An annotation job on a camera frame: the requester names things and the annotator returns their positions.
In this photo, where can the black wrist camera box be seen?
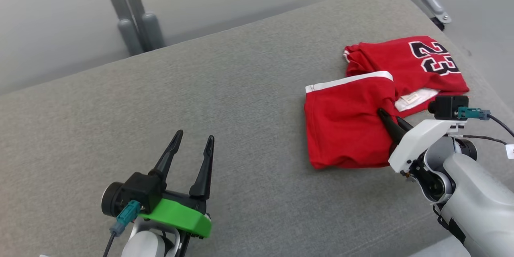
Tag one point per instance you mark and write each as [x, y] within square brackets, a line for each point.
[447, 107]
[140, 190]

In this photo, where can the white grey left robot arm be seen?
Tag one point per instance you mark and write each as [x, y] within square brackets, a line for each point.
[144, 245]

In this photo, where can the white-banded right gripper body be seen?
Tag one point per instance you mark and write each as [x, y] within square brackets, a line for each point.
[417, 140]

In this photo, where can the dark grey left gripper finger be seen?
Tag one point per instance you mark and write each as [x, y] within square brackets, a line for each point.
[204, 176]
[168, 160]

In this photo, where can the grey partition post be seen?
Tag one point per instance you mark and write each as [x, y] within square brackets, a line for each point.
[130, 38]
[153, 32]

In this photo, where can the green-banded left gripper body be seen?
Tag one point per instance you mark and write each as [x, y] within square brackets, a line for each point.
[180, 217]

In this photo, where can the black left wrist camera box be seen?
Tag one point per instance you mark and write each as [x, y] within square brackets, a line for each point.
[140, 190]

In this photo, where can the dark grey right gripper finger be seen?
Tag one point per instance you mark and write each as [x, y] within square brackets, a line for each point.
[392, 130]
[404, 124]

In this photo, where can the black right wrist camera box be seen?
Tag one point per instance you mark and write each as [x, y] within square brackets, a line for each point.
[447, 107]

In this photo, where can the red jersey with black number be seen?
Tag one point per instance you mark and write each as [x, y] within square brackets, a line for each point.
[385, 58]

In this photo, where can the red shorts with elastic waistband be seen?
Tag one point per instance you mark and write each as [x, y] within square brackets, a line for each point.
[345, 124]

